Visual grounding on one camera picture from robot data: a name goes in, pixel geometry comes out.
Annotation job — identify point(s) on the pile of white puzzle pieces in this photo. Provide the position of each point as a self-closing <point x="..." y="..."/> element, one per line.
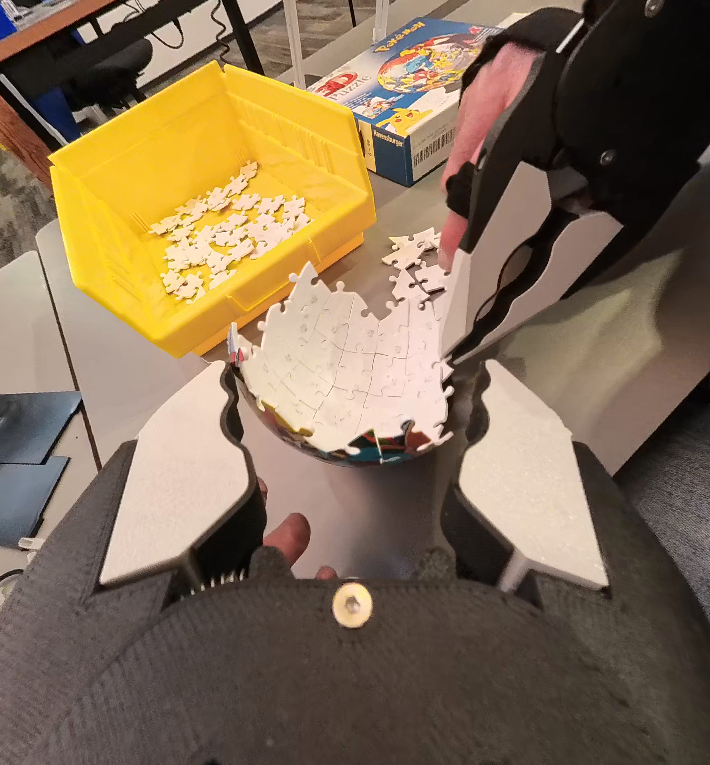
<point x="223" y="233"/>

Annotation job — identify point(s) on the partly built puzzle ball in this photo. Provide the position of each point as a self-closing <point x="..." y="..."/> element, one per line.
<point x="343" y="370"/>

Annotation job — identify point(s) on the wooden desk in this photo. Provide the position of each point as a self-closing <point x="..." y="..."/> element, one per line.
<point x="2" y="119"/>

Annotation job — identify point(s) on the black desk leg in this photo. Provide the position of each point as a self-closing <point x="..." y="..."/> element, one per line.
<point x="241" y="36"/>

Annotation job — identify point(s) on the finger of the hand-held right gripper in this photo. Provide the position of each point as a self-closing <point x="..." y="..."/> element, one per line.
<point x="570" y="257"/>
<point x="459" y="299"/>

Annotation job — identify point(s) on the blue puzzle box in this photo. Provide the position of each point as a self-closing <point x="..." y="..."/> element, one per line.
<point x="390" y="89"/>

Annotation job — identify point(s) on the black office chair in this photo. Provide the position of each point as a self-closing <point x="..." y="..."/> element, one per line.
<point x="110" y="66"/>

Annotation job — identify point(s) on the dark metal sheet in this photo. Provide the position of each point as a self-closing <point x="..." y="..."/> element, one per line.
<point x="26" y="424"/>
<point x="14" y="502"/>

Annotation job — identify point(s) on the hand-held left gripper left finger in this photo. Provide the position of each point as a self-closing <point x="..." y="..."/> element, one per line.
<point x="175" y="478"/>

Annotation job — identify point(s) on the white thin pole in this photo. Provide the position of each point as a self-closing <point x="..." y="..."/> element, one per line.
<point x="295" y="42"/>

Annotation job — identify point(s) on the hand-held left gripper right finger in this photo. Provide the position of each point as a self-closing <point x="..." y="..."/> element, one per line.
<point x="528" y="490"/>

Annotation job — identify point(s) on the yellow plastic bin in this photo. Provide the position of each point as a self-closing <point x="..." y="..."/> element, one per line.
<point x="140" y="155"/>

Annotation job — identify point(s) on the person's right hand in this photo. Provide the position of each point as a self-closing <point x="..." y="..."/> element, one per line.
<point x="486" y="101"/>

